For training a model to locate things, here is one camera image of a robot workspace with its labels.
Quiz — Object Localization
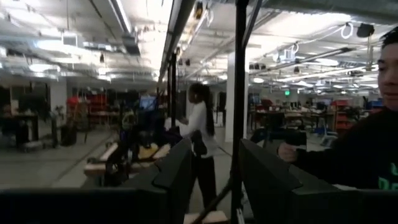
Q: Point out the black trash bin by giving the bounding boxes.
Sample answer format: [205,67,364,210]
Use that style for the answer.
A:
[60,124,78,147]

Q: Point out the person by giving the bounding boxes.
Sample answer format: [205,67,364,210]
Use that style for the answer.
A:
[276,26,398,190]
[177,82,219,210]

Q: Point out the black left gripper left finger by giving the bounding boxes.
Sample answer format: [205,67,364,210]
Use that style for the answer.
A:
[119,138,193,224]

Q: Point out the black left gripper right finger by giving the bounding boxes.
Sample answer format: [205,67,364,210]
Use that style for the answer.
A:
[239,138,366,224]

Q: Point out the black ceiling speaker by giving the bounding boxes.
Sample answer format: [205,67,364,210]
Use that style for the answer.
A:
[356,22,376,39]

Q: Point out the black handheld device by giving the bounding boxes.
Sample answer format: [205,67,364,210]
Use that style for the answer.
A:
[284,128,308,147]

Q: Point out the blue lit monitor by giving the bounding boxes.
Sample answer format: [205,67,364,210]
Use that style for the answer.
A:
[139,95,157,112]

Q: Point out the red storage shelf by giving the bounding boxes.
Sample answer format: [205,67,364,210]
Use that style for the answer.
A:
[330,99,355,131]

